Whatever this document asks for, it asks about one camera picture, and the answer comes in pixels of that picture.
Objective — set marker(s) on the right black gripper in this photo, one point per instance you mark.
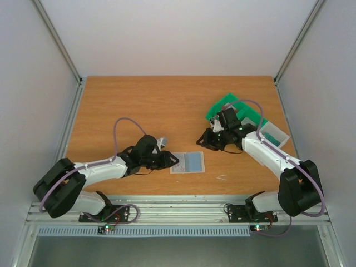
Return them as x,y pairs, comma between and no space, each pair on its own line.
212,138

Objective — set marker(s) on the small circuit board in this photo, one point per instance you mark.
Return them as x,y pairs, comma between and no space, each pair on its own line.
105,229
260,228

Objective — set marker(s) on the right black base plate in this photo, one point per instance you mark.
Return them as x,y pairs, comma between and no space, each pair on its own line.
242,214

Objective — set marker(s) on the grey card in tray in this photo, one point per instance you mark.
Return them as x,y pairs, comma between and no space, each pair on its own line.
246,120

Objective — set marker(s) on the green plastic sorting tray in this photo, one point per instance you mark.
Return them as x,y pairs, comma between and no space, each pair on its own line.
243,110

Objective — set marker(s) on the right aluminium frame post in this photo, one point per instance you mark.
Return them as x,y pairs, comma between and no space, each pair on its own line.
309,21

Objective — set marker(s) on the white vip card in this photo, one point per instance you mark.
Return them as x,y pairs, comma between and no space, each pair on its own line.
179,167

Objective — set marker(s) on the aluminium rail frame front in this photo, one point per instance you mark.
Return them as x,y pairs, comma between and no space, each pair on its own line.
174,210

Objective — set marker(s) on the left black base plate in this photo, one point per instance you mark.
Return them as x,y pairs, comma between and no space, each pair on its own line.
116,213

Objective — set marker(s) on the left small circuit board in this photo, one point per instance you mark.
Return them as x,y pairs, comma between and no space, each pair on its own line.
105,229

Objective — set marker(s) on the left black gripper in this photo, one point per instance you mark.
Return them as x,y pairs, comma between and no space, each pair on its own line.
166,160

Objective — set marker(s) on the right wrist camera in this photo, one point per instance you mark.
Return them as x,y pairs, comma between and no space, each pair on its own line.
216,125

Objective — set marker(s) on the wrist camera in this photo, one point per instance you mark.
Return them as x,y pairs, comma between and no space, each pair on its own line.
161,142
216,125

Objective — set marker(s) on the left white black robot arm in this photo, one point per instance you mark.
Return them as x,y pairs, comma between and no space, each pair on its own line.
61,189

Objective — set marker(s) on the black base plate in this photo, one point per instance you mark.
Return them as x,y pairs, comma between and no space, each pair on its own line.
242,214
116,213

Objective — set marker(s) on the grey slotted cable duct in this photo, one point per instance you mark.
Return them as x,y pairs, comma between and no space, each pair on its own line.
147,231

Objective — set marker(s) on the teal card in tray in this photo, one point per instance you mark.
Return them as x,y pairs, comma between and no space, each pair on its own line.
271,139

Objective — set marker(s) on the right small circuit board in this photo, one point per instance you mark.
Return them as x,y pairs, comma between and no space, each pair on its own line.
260,228

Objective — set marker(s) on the left aluminium frame post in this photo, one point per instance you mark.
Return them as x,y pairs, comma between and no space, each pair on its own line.
39,7

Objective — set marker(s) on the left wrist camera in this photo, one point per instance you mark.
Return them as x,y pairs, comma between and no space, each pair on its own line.
161,142

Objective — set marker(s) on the beige card holder wallet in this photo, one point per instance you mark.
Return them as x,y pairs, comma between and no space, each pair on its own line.
194,162

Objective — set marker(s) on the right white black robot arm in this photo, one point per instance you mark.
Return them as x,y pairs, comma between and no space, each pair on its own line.
299,181

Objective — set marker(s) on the aluminium frame post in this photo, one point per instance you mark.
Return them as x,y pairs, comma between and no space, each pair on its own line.
309,21
39,7

